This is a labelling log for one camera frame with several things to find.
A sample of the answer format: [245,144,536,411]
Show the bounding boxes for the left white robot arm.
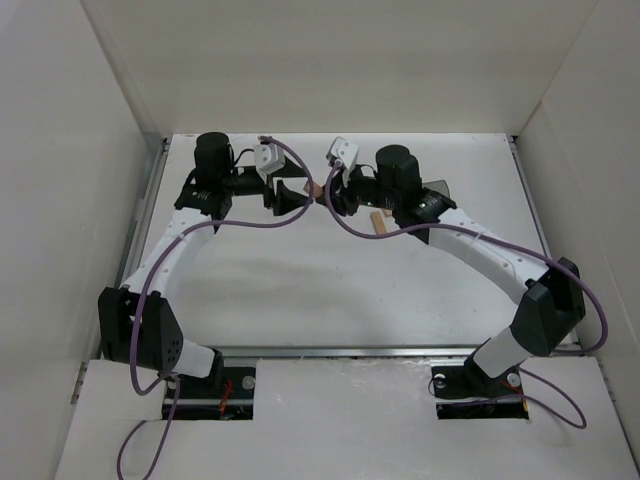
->
[97,132,312,395]

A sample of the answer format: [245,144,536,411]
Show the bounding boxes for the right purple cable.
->
[323,159,610,430]

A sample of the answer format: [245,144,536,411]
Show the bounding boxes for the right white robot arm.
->
[320,137,585,399]

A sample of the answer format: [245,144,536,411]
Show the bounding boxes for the smoky transparent plastic box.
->
[405,180,456,225]

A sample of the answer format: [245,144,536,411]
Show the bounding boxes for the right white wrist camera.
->
[326,136,359,172]

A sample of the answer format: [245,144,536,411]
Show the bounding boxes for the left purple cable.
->
[118,134,321,480]

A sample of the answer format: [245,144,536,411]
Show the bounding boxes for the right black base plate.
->
[429,364,529,420]

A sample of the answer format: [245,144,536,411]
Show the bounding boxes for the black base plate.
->
[429,364,529,420]
[174,365,256,421]

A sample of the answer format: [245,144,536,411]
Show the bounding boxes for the wood block three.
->
[370,211,387,236]

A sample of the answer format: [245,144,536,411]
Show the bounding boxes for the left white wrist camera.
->
[253,143,286,179]

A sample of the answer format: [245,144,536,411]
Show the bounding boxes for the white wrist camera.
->
[253,143,286,179]
[326,136,359,172]

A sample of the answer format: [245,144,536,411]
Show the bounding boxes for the purple cable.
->
[118,134,321,480]
[323,159,610,430]

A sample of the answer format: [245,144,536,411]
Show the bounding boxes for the wood block one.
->
[303,181,324,202]

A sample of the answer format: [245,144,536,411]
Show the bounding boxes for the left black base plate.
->
[174,365,256,421]

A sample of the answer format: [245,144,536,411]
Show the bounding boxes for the aluminium rail front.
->
[218,345,475,359]

